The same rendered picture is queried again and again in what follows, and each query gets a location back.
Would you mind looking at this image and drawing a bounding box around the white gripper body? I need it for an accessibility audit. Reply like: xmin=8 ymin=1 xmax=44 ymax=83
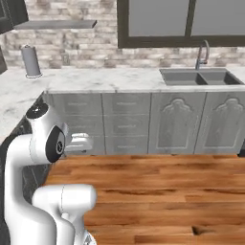
xmin=68 ymin=132 xmax=95 ymax=153

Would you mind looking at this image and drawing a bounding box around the grey drawer front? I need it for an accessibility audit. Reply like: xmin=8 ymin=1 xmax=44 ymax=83
xmin=62 ymin=114 xmax=105 ymax=137
xmin=51 ymin=93 xmax=103 ymax=117
xmin=101 ymin=92 xmax=151 ymax=116
xmin=90 ymin=135 xmax=106 ymax=156
xmin=102 ymin=114 xmax=151 ymax=137
xmin=103 ymin=135 xmax=150 ymax=156

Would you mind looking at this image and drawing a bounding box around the grey paper towel roll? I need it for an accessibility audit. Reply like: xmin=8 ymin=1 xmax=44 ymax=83
xmin=20 ymin=44 xmax=43 ymax=79

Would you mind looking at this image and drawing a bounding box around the grey arched cupboard door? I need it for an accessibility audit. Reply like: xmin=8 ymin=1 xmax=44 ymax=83
xmin=194 ymin=92 xmax=245 ymax=156
xmin=147 ymin=92 xmax=208 ymax=156

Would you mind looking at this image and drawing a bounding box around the grey double sink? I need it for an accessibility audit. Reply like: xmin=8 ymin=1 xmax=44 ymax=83
xmin=159 ymin=67 xmax=245 ymax=87

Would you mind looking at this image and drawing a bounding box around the dark framed window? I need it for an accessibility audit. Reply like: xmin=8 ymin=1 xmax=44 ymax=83
xmin=116 ymin=0 xmax=245 ymax=50

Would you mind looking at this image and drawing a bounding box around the grey metal tap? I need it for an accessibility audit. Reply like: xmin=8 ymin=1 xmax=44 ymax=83
xmin=194 ymin=39 xmax=212 ymax=71

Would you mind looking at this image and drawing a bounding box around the dark wall appliance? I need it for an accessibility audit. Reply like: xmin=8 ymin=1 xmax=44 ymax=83
xmin=0 ymin=47 xmax=9 ymax=76

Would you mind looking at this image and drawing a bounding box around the grey wall shelf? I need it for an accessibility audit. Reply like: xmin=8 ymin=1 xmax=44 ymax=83
xmin=13 ymin=19 xmax=99 ymax=32

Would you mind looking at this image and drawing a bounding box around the dark wall cupboard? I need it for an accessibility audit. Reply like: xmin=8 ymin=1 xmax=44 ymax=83
xmin=0 ymin=0 xmax=30 ymax=35

